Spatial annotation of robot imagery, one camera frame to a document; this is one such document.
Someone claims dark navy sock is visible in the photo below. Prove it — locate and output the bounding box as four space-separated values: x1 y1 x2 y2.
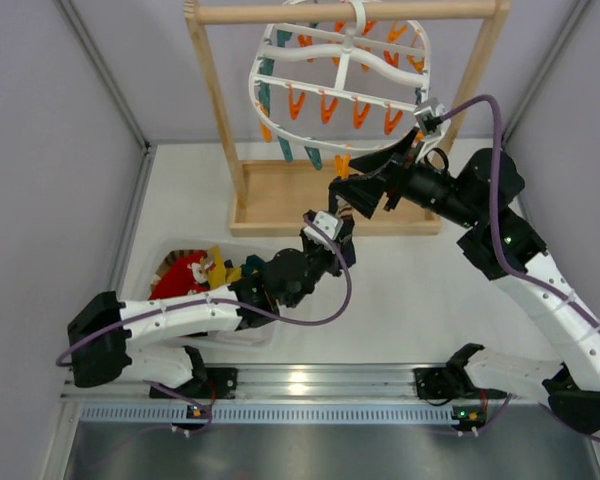
329 195 356 268

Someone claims teal sock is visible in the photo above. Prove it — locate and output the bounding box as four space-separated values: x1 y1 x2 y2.
240 254 266 278

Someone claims white round clip hanger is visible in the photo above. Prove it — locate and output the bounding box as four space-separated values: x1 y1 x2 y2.
248 1 431 160

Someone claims mustard sock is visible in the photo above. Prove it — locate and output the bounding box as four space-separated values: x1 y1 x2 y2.
204 246 242 290

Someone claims red sock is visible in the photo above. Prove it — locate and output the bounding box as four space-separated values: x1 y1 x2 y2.
149 250 211 300

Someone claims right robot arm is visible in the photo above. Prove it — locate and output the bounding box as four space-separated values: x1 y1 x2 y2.
329 132 600 435

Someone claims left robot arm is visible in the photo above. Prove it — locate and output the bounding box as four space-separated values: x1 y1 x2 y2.
57 221 355 391

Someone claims wooden hanger stand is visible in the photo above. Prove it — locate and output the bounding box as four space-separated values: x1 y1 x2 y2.
183 1 510 237

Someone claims white plastic basket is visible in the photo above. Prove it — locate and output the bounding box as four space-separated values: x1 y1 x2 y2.
131 238 276 352

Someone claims brown striped sock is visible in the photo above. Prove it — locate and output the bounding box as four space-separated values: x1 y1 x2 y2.
150 249 196 290

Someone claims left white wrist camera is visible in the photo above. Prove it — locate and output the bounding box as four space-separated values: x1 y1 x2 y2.
301 210 344 246

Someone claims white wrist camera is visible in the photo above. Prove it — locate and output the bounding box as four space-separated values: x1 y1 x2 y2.
414 97 450 161
301 210 344 246

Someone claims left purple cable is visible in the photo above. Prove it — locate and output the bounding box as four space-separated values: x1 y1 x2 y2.
54 211 353 434

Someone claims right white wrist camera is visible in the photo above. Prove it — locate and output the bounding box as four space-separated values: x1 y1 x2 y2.
414 97 450 161

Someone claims aluminium rail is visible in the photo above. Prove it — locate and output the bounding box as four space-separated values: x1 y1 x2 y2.
59 363 600 426

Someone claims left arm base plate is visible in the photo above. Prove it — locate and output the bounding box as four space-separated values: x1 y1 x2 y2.
146 367 238 401

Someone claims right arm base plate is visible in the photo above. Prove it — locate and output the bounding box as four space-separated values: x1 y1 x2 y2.
414 367 507 406

